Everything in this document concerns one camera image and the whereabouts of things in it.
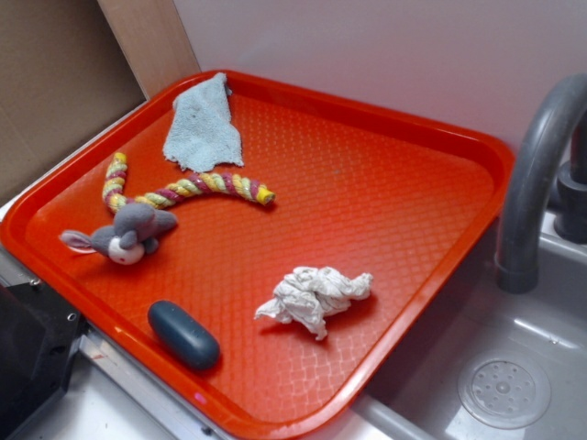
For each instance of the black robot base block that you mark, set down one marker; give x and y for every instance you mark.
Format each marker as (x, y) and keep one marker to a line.
(40, 334)

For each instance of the crumpled white paper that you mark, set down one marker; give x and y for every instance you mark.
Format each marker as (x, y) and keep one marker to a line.
(309, 296)

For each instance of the orange plastic tray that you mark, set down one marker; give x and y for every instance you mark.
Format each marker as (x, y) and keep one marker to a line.
(358, 188)

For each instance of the light blue cloth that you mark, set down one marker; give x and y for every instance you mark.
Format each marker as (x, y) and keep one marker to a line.
(202, 135)

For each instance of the dark blue oval case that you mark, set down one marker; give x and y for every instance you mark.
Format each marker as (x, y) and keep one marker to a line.
(188, 340)

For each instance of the grey toy sink basin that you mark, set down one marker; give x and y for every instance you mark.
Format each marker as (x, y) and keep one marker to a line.
(414, 394)

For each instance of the light wooden board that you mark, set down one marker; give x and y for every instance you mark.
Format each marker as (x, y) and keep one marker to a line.
(153, 40)

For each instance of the grey sink faucet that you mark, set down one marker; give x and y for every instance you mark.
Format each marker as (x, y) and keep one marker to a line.
(551, 164)

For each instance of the sink drain strainer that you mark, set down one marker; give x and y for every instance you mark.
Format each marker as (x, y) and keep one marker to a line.
(504, 389)

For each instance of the brown cardboard panel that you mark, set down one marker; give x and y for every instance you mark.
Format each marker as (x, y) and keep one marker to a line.
(64, 79)

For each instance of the grey mouse rope toy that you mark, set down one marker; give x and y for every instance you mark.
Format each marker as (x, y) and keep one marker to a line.
(138, 222)

